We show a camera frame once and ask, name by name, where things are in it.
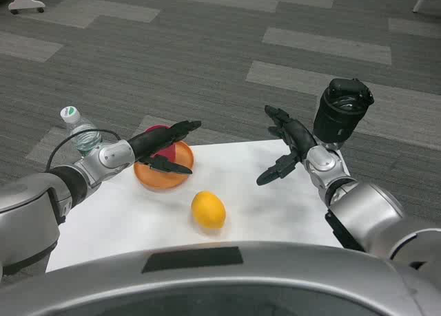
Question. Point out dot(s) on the yellow lemon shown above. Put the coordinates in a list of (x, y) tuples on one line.
[(208, 210)]

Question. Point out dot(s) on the white wheeled chair base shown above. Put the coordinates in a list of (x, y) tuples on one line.
[(25, 2)]

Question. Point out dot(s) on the pink plastic cup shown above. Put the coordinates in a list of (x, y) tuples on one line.
[(169, 153)]

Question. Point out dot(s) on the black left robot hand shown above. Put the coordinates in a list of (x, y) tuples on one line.
[(151, 142)]

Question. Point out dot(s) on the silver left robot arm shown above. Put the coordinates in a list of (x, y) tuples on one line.
[(31, 206)]

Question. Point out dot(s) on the clear plastic water bottle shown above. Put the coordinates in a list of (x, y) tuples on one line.
[(81, 130)]

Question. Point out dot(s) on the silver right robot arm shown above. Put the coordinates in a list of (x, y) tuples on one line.
[(365, 206)]

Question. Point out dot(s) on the orange plate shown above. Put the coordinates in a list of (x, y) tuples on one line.
[(158, 180)]

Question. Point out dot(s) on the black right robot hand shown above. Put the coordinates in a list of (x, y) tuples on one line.
[(300, 137)]

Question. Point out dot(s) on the silver robot chest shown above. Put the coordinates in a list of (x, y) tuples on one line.
[(293, 281)]

